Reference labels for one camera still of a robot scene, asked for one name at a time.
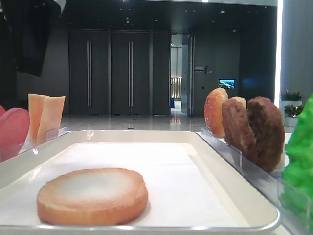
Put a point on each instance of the round bread slice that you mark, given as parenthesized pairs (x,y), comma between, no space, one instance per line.
(93,197)

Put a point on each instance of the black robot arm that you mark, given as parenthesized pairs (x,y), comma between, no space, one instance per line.
(30,23)

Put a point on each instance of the rear brown meat patty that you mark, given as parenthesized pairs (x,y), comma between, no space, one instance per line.
(238,132)

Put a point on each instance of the brown meat patty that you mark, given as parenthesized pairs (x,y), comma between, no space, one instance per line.
(266,121)
(238,132)

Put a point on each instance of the front orange cheese slice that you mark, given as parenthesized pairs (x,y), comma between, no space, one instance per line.
(51,114)

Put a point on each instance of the orange cheese slice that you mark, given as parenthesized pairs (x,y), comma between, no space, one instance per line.
(51,114)
(35,108)

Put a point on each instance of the front brown meat patty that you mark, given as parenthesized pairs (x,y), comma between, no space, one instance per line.
(266,121)

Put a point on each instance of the rear orange cheese slice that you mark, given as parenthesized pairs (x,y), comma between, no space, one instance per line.
(35,108)

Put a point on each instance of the front red tomato slice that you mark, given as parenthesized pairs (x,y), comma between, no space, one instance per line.
(14,126)

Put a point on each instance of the red tomato slice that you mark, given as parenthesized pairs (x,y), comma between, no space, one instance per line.
(14,126)
(2,110)

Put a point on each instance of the rear red tomato slice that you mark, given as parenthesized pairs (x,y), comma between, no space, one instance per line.
(2,110)

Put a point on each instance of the green lettuce leaf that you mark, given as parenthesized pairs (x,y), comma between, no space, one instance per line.
(299,172)

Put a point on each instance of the glazed bun top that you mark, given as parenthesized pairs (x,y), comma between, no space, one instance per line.
(213,111)

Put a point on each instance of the white rectangular tray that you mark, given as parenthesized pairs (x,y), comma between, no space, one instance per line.
(192,189)

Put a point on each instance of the potted plants in planter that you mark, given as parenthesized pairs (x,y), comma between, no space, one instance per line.
(291,106)

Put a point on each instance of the small wall screen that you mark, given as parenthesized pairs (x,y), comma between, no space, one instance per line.
(227,83)

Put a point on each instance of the clear acrylic front rail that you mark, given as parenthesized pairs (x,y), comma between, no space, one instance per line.
(11,151)

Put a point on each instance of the clear acrylic rail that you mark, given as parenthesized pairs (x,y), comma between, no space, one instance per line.
(271,185)
(11,151)

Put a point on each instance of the clear acrylic right rail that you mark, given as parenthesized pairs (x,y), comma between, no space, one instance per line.
(271,185)

